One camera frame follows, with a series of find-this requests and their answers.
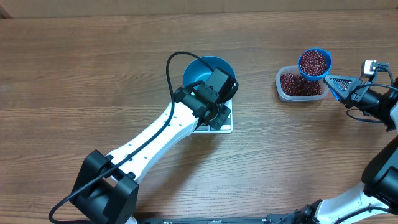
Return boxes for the clear plastic food container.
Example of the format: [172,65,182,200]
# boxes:
[275,65,329,103]

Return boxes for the white digital kitchen scale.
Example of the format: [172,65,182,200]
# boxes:
[193,100,233,134]

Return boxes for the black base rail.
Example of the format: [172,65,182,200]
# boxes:
[137,212,298,224]

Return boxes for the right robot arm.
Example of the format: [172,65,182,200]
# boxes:
[280,75,397,224]

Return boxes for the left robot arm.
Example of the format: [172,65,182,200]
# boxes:
[70,68,238,224]

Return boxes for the red adzuki beans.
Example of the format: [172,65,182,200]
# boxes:
[281,74,320,96]

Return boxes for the blue plastic measuring scoop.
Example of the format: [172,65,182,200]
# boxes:
[298,48,333,102]

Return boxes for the blue metal bowl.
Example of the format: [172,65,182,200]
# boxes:
[182,55,236,87]

